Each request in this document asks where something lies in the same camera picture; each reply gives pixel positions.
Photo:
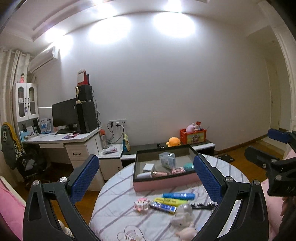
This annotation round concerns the pink white block owl figure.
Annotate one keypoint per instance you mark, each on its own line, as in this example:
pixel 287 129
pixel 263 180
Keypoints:
pixel 141 205

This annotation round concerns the black upper speaker box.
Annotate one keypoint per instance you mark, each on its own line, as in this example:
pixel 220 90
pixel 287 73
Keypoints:
pixel 84 93

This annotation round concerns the pink pillow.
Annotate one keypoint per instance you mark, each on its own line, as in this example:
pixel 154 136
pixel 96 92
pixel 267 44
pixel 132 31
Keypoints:
pixel 274 207

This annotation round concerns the blue gold small carton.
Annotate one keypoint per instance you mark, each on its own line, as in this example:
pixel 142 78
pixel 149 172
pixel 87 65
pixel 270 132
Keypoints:
pixel 162 207

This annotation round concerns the yellow plush duck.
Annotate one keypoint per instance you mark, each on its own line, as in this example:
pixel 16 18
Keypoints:
pixel 173 141

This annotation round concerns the pink plush toy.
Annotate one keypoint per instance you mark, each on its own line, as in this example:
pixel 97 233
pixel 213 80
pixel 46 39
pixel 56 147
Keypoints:
pixel 192 128

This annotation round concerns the white low side cabinet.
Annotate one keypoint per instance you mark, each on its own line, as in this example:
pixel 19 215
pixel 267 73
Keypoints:
pixel 110 161

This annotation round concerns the white glass-door hutch cabinet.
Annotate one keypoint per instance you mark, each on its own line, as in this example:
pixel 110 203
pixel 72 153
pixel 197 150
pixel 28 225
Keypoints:
pixel 25 101

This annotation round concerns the white computer desk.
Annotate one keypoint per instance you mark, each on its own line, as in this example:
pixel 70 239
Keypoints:
pixel 78 148

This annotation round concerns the white plush bunny toy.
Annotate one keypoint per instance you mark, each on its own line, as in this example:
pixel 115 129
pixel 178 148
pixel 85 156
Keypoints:
pixel 183 216

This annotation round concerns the white rounded plastic device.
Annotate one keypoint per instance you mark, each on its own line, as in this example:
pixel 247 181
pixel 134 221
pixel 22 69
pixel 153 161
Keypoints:
pixel 146 171

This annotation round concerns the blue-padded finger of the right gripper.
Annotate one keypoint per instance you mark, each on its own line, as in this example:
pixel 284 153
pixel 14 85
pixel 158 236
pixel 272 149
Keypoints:
pixel 277 135

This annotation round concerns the pink black storage box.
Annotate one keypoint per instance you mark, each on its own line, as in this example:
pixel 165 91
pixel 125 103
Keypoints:
pixel 184 154

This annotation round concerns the yellow highlighter marker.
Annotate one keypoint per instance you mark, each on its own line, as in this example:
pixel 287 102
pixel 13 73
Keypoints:
pixel 170 201

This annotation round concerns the black computer tower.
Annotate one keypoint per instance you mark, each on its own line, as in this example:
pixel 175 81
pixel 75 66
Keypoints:
pixel 87 121

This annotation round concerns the white wall power strip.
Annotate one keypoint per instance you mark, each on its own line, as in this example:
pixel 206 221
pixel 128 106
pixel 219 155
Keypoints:
pixel 118 122

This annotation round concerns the white bed post knob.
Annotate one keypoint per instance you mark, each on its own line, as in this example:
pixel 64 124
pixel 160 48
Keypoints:
pixel 65 229

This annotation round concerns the rose gold metal can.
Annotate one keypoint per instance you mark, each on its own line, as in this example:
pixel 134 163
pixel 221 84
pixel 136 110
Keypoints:
pixel 159 174

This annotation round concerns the white wall air conditioner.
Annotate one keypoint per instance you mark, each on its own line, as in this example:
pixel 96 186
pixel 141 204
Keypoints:
pixel 49 54

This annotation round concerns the baby doll blue dress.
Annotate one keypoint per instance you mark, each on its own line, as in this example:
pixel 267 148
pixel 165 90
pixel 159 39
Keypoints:
pixel 187 234

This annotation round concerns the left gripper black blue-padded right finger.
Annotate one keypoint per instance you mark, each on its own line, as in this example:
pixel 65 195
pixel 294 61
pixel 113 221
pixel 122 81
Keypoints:
pixel 241 212

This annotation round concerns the orange toy crate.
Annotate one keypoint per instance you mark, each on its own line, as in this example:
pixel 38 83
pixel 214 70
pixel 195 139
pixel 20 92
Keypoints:
pixel 193 137

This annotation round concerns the teal round case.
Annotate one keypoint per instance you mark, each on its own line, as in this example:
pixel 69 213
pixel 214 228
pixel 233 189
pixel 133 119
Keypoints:
pixel 188 167

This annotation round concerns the black hair clip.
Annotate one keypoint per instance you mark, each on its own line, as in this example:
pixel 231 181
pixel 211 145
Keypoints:
pixel 208 206

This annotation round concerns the white striped bed sheet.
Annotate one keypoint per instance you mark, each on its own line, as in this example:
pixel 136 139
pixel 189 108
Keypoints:
pixel 114 217

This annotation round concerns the clear bottle orange cap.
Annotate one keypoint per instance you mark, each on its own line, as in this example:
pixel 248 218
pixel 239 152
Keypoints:
pixel 104 140

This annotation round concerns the black desk chair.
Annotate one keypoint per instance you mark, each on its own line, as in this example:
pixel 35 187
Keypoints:
pixel 30 165

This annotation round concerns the snack bag blue yellow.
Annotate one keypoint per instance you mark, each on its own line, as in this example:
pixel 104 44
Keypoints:
pixel 126 143

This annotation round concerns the black computer monitor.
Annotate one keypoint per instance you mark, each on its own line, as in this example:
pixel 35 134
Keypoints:
pixel 65 114

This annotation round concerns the clear plastic lidded box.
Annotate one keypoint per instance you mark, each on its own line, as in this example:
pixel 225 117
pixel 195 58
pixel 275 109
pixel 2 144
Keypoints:
pixel 168 160

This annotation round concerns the blue highlighter marker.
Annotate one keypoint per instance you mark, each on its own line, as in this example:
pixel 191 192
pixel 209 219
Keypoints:
pixel 181 196

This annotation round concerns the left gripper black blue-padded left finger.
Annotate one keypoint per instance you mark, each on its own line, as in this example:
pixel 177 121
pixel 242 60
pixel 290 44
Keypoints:
pixel 40 221

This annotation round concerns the pink blanket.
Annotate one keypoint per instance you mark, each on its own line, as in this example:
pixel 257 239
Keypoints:
pixel 12 212

